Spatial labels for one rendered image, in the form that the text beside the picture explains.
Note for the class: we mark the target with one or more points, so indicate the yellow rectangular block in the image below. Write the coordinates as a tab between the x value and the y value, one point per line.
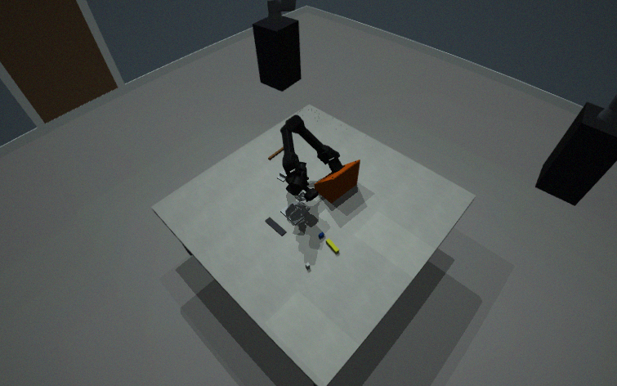
333	247

